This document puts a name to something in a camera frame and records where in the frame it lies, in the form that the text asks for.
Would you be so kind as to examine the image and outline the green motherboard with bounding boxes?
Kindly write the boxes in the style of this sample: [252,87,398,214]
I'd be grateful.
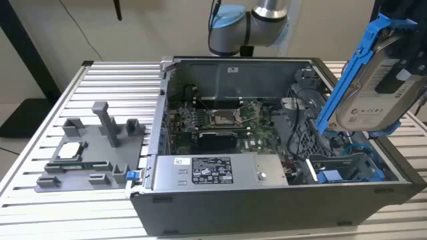
[164,98,290,156]

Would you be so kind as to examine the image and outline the long black wire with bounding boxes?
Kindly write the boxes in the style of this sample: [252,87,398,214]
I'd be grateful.
[286,88,321,164]

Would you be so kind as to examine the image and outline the black RAM slots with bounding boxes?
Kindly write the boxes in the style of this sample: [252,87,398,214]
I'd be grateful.
[192,97,244,110]

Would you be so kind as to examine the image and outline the grey perforated disk bay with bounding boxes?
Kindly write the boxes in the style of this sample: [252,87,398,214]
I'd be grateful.
[269,82,377,183]

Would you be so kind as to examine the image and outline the grey parts rack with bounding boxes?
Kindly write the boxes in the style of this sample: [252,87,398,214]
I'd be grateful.
[33,100,146,194]

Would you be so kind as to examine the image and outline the CPU socket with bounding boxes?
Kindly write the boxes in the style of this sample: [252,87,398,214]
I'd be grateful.
[206,108,244,126]

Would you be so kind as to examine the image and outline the silver power supply unit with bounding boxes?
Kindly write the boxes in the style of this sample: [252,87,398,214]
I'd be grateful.
[149,153,289,189]

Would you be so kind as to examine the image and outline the hard disk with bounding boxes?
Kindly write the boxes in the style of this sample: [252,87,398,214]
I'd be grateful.
[314,11,427,139]

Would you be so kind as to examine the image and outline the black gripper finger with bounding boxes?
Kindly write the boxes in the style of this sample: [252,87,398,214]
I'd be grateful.
[373,56,413,95]

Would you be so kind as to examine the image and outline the black stand with base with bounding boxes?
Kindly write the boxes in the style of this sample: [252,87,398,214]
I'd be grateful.
[0,0,62,139]

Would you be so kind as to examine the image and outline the black antenna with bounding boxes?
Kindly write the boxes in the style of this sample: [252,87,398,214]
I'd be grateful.
[111,0,123,22]

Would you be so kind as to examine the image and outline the blue disk wire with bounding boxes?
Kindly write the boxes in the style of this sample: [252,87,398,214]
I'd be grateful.
[341,142,372,164]

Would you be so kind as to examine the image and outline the black graphics card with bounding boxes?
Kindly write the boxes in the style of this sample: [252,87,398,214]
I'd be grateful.
[194,130,240,154]

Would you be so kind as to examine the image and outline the thin metal locking lever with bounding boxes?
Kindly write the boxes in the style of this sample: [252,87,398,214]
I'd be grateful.
[196,95,214,111]

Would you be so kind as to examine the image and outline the black open PC case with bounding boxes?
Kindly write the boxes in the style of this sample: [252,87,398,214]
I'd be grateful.
[123,55,427,237]

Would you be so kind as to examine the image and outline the thin black wall cable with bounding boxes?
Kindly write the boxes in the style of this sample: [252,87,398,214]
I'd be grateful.
[63,0,105,62]

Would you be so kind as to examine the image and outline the silver CPU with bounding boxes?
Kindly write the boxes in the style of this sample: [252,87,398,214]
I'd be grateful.
[54,142,83,161]

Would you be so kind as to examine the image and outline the green RAM stick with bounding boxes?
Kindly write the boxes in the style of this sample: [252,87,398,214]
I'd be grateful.
[46,161,109,170]

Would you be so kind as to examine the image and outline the black cable on arm joint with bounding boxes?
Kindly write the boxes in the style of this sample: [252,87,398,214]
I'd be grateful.
[206,0,224,34]

